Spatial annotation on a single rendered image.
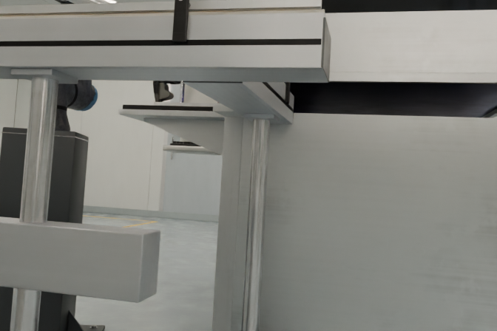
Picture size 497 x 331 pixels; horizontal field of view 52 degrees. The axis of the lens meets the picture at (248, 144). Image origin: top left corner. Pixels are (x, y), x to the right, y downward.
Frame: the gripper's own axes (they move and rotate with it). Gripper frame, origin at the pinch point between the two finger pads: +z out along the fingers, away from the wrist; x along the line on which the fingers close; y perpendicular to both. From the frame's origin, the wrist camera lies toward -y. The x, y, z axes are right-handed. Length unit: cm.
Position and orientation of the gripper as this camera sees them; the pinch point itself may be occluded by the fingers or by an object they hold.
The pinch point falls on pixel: (157, 104)
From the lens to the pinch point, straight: 194.4
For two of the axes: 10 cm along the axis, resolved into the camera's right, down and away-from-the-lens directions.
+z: -0.6, 10.0, -0.7
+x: 2.3, 0.8, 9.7
